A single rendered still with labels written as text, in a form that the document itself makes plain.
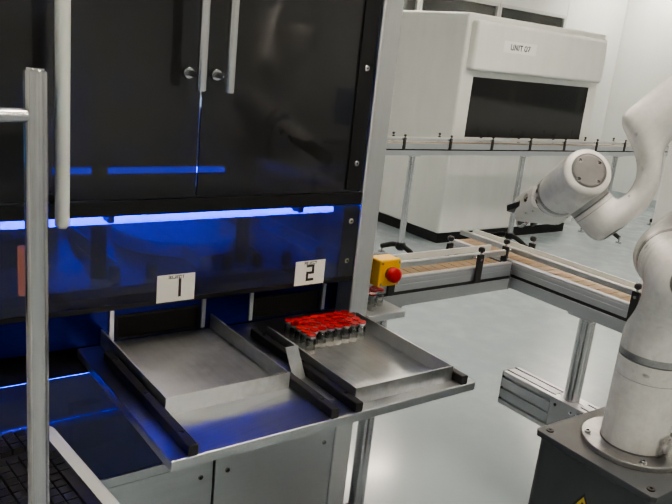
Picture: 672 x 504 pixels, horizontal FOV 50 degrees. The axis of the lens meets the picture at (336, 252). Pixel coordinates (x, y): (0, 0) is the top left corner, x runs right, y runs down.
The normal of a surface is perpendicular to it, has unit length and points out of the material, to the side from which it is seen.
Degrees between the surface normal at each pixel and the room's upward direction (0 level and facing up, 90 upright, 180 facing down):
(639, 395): 90
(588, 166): 63
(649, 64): 90
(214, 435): 0
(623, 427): 90
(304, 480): 90
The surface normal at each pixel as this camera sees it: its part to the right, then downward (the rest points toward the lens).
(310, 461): 0.58, 0.27
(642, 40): -0.80, 0.07
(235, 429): 0.11, -0.96
